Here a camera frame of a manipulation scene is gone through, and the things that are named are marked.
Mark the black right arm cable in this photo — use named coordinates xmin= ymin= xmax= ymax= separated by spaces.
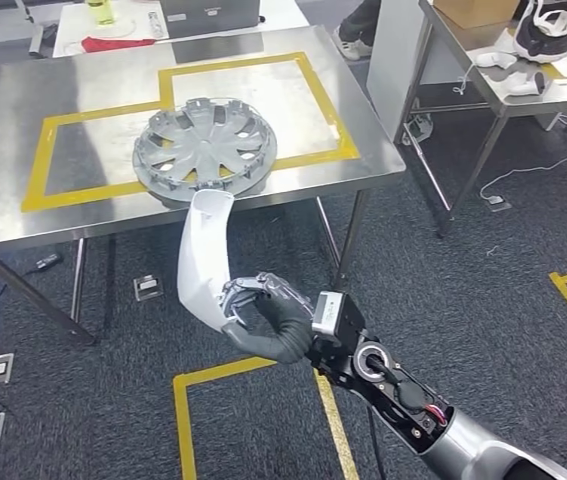
xmin=367 ymin=407 xmax=388 ymax=480

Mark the white curved plastic part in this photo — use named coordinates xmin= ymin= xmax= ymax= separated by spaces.
xmin=177 ymin=190 xmax=235 ymax=335

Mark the yellow green drink bottle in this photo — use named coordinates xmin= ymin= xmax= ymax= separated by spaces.
xmin=85 ymin=0 xmax=115 ymax=26

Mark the white string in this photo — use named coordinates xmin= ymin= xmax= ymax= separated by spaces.
xmin=453 ymin=62 xmax=476 ymax=96

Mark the black power adapter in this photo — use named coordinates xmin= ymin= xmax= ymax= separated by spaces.
xmin=35 ymin=251 xmax=64 ymax=272

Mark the grey metal workbench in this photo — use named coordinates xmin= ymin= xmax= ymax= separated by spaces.
xmin=0 ymin=25 xmax=408 ymax=346

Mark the white floor cable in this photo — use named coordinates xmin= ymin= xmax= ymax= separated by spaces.
xmin=479 ymin=129 xmax=567 ymax=203

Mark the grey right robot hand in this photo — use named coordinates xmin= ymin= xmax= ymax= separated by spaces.
xmin=220 ymin=271 xmax=314 ymax=366

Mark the white metal table frame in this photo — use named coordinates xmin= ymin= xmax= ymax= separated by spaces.
xmin=395 ymin=0 xmax=567 ymax=238

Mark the grey wheel hubcap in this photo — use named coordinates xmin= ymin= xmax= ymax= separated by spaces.
xmin=131 ymin=97 xmax=278 ymax=210

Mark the grey metal stand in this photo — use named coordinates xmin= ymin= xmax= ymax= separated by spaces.
xmin=13 ymin=0 xmax=59 ymax=58

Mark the white black VR headset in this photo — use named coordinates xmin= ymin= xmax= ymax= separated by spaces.
xmin=512 ymin=0 xmax=567 ymax=64

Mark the white hand controller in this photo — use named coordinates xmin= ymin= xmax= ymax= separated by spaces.
xmin=497 ymin=71 xmax=546 ymax=97
xmin=472 ymin=51 xmax=519 ymax=70

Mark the grey laptop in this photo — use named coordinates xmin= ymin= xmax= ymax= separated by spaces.
xmin=159 ymin=0 xmax=261 ymax=40

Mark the person's foot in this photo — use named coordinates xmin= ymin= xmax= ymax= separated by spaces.
xmin=333 ymin=26 xmax=374 ymax=62

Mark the white desk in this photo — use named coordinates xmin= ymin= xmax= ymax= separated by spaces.
xmin=53 ymin=0 xmax=310 ymax=59

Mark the cardboard box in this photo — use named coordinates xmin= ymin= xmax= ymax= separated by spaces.
xmin=432 ymin=0 xmax=521 ymax=30

